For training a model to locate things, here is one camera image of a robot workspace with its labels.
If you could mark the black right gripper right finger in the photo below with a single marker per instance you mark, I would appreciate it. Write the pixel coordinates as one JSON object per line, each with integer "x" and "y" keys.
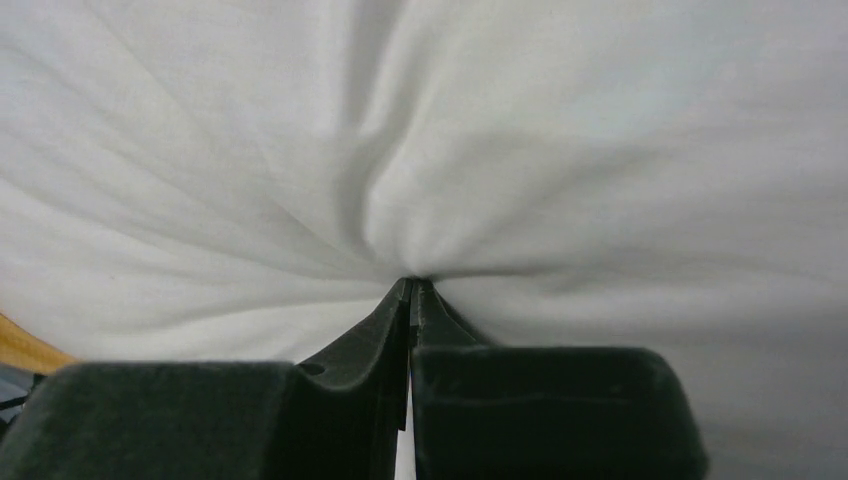
{"x": 487, "y": 411}

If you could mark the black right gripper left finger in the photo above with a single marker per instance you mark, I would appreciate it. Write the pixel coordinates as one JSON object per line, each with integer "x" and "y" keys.
{"x": 336, "y": 415}

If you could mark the blue and orange pillowcase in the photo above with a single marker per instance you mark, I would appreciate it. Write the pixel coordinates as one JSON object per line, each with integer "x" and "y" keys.
{"x": 20, "y": 349}

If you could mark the white pillow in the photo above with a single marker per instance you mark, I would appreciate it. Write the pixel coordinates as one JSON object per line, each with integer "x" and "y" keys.
{"x": 186, "y": 180}

